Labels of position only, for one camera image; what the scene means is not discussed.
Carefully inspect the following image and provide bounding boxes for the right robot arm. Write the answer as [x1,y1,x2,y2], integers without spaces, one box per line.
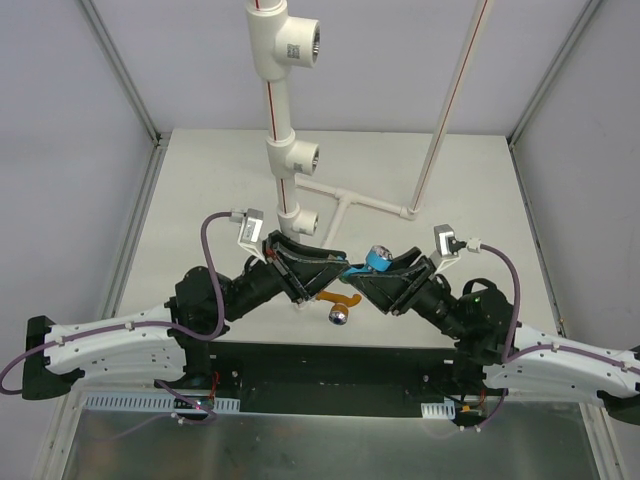
[344,242,639,425]

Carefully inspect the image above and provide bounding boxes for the right aluminium frame post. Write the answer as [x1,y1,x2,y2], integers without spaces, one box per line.
[506,0,607,151]

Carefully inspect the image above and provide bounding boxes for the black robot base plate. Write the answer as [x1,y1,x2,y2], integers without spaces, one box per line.
[170,342,499,418]

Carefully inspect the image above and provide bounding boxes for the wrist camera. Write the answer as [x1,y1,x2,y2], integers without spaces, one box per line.
[230,208,264,252]
[429,224,482,275]

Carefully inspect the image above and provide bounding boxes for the left aluminium frame post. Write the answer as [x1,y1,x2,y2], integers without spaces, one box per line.
[75,0,162,146]

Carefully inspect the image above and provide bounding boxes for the blue water faucet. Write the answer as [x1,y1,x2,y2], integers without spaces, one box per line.
[340,245,393,283]

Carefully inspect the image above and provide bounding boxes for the white PVC pipe stand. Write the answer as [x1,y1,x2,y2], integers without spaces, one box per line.
[243,0,494,311]

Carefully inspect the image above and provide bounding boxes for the white cable duct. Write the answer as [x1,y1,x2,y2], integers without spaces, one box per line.
[84,392,240,414]
[421,401,456,421]

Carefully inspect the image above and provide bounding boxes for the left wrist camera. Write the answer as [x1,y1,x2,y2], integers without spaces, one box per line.
[230,208,264,252]

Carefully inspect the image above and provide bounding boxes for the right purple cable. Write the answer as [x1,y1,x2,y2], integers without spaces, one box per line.
[479,242,640,374]

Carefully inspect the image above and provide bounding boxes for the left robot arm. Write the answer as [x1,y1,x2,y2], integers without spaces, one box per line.
[20,232,348,400]

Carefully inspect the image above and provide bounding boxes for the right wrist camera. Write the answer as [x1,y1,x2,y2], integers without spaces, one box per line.
[429,224,482,275]

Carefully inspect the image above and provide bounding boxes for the orange water faucet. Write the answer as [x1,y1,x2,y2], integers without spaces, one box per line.
[316,291,362,326]

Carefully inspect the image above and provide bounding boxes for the left white cable duct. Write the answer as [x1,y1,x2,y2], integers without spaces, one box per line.
[84,392,240,414]

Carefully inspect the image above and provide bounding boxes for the right white cable duct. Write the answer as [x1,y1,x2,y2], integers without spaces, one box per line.
[421,401,456,421]

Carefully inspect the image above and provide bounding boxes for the aluminium frame post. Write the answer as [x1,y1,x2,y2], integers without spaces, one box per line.
[506,0,607,151]
[75,0,162,146]

